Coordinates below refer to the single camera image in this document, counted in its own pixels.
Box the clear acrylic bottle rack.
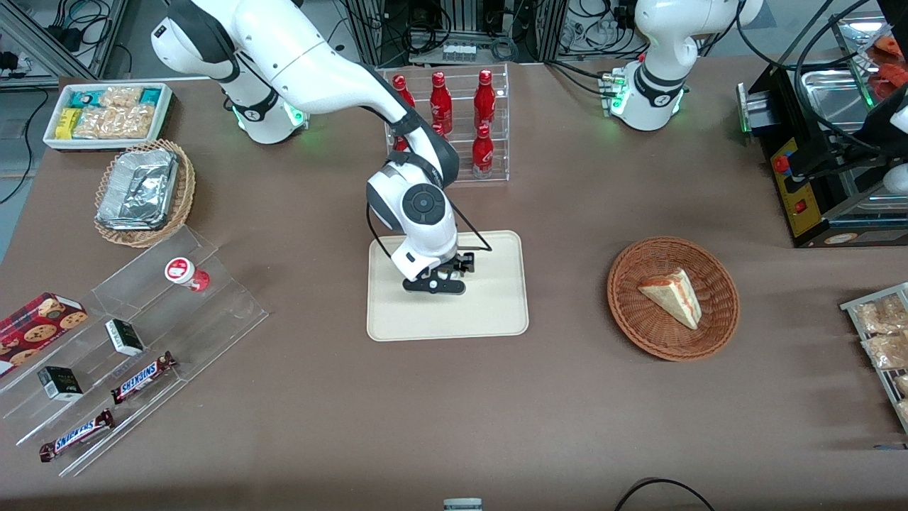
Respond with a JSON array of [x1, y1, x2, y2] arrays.
[[381, 62, 511, 187]]

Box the red cookie box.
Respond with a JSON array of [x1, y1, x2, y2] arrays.
[[0, 292, 89, 378]]

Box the wrapped triangle sandwich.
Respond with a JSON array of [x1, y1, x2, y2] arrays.
[[637, 268, 703, 331]]

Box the stacked foil containers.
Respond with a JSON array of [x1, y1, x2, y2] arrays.
[[96, 148, 179, 230]]

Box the red lid yogurt cup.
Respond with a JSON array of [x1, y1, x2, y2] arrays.
[[165, 257, 211, 293]]

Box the stainless steel tray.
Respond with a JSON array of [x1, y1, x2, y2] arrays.
[[800, 69, 872, 134]]

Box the clear bag of crackers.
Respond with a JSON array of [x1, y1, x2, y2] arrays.
[[853, 294, 908, 335], [861, 331, 908, 370]]

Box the small black box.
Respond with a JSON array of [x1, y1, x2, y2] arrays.
[[36, 366, 84, 402], [104, 319, 145, 357]]

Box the Snickers chocolate bar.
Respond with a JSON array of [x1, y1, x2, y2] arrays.
[[39, 409, 115, 463], [111, 351, 177, 405]]

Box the yellow snack pack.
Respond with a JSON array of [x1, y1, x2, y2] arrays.
[[55, 107, 83, 141]]

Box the large clear cracker bag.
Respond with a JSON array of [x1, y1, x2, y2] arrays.
[[72, 104, 156, 140]]

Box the black floor cable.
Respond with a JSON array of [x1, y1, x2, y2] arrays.
[[613, 478, 718, 511]]

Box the round brown wicker basket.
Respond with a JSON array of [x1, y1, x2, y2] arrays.
[[607, 236, 741, 363]]

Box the grey wire rack tray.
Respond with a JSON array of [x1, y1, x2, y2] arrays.
[[840, 282, 908, 434]]

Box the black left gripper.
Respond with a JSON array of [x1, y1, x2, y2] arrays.
[[789, 135, 887, 184]]

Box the small clear cracker bag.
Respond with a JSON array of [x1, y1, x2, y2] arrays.
[[99, 86, 143, 111]]

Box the white plastic snack bin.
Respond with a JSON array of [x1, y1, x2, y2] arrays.
[[43, 82, 174, 152]]

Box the oval light wicker basket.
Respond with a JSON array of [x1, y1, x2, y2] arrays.
[[94, 138, 196, 248]]

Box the steel tray with red packs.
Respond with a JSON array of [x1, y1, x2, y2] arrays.
[[836, 13, 908, 104]]

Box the beige plastic tray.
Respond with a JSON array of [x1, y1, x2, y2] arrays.
[[366, 229, 530, 342]]

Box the clear acrylic stepped display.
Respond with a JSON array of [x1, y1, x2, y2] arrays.
[[0, 225, 270, 478]]

